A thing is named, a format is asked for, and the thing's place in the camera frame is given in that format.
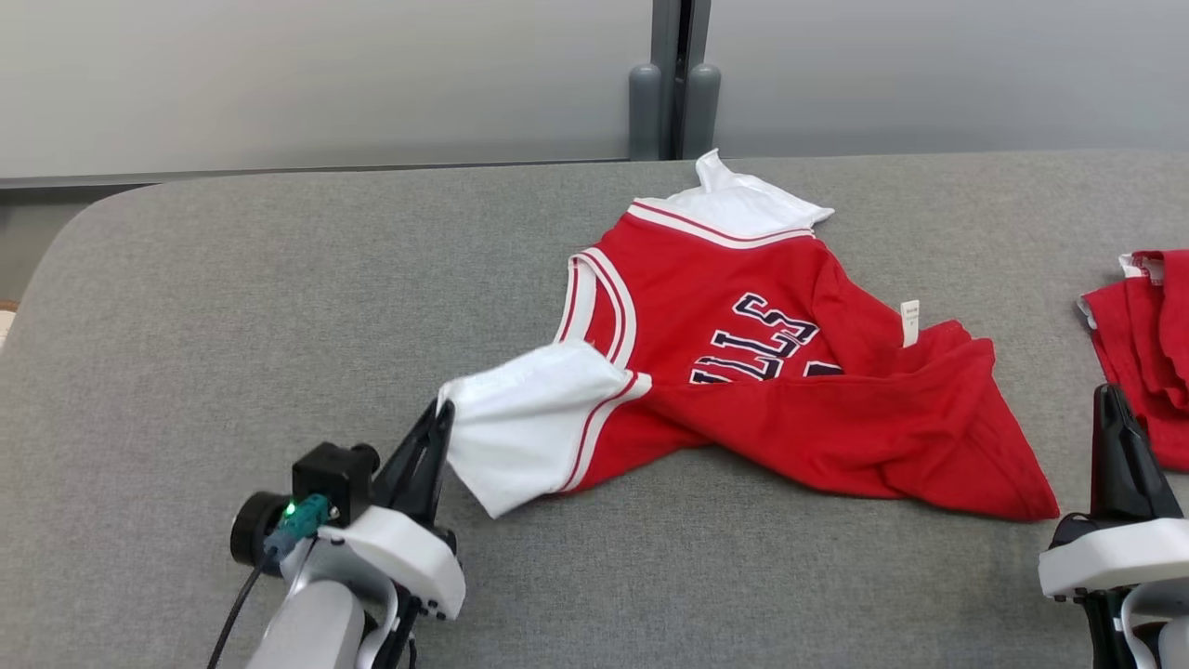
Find teal camera cable connector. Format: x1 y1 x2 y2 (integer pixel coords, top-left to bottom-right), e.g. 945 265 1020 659
264 493 334 559

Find thin black camera cable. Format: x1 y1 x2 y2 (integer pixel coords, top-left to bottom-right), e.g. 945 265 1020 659
205 556 271 669

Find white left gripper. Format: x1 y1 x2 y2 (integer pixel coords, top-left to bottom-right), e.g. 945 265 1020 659
317 400 468 623

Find grey partition post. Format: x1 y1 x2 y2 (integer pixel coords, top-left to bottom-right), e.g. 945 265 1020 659
649 0 715 161

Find grey cylindrical post foot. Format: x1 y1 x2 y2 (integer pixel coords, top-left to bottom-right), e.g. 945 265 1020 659
628 62 664 162
684 62 723 160

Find red white shorts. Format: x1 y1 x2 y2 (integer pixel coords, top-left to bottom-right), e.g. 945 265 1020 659
1075 248 1189 474

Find red white basketball jersey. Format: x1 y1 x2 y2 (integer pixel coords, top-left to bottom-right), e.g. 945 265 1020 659
436 148 1063 522

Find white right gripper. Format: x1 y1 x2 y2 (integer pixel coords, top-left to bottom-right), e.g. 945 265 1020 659
1038 383 1189 601

